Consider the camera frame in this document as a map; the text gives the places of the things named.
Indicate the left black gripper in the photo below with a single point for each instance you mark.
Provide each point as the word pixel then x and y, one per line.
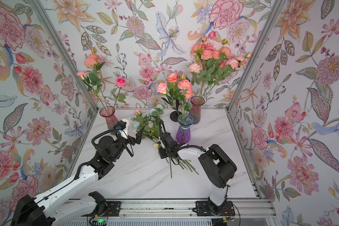
pixel 138 140

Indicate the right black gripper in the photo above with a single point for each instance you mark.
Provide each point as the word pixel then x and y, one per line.
pixel 161 152

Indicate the smoky pink glass vase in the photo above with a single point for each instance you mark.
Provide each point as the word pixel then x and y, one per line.
pixel 108 113

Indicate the large pink rose stem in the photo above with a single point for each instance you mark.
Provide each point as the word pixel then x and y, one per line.
pixel 165 92

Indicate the magenta pink rose stem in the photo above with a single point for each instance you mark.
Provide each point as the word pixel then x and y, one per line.
pixel 119 97

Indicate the pink rose spray stem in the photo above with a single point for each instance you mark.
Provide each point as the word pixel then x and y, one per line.
pixel 185 94

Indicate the coral pink rose stem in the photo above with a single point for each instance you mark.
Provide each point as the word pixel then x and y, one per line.
pixel 175 95

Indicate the pale pink carnation stem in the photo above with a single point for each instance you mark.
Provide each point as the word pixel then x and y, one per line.
pixel 197 78

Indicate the peach pink peony stem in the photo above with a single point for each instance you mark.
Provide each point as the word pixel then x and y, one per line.
pixel 94 62

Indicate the pink rose cluster stem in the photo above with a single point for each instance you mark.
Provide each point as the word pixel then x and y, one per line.
pixel 206 70

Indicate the light pink rose stem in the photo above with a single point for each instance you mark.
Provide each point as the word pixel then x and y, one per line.
pixel 94 84

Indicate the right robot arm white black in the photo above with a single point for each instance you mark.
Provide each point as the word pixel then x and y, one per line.
pixel 217 165

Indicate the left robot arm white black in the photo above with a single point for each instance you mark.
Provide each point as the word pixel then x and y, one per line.
pixel 27 211

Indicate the purple blue glass vase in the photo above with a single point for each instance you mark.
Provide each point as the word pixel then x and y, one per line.
pixel 184 133

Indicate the red glass vase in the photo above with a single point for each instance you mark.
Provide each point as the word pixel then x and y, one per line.
pixel 197 102

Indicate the pink flower bouquet green stems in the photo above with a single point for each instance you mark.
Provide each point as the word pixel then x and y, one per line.
pixel 154 125

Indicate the blue microphone on black stand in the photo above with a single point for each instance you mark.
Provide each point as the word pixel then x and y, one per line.
pixel 176 113

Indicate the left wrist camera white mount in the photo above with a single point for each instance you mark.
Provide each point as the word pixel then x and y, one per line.
pixel 122 127

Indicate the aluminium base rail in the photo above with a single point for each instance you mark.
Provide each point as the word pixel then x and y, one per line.
pixel 239 210

